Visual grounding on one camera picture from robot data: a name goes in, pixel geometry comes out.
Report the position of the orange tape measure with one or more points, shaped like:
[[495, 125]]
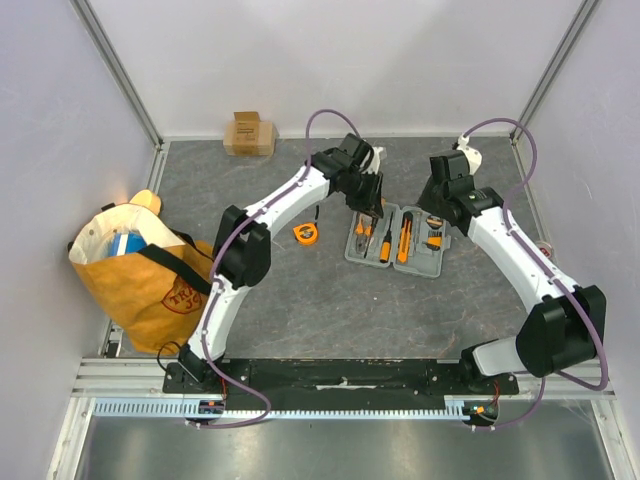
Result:
[[307, 234]]

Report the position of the tan wooden object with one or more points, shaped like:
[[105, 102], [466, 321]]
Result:
[[149, 200]]

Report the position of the aluminium frame rail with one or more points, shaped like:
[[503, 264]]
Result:
[[142, 378]]

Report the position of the orange black screwdriver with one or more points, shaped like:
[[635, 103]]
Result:
[[385, 249]]

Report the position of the brown paper tote bag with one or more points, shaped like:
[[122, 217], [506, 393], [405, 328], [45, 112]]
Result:
[[155, 295]]

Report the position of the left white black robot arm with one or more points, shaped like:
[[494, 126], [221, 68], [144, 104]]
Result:
[[242, 255]]

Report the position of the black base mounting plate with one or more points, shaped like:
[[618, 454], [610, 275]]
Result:
[[430, 376]]

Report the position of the grey plastic tool case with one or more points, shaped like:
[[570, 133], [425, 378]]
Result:
[[422, 262]]

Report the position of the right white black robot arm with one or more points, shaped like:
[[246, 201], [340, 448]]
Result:
[[563, 332]]

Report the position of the blue box in bag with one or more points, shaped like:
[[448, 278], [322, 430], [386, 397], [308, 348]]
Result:
[[126, 243]]

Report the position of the small cardboard box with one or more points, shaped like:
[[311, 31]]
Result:
[[249, 136]]

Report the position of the orange bit holder set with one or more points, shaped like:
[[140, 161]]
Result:
[[434, 239]]

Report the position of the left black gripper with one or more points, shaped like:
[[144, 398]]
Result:
[[371, 202]]

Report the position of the orange pliers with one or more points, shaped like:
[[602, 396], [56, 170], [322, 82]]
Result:
[[364, 232]]

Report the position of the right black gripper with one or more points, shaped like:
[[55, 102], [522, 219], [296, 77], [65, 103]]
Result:
[[432, 198]]

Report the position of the orange utility knife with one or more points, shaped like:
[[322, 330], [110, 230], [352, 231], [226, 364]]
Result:
[[405, 238]]

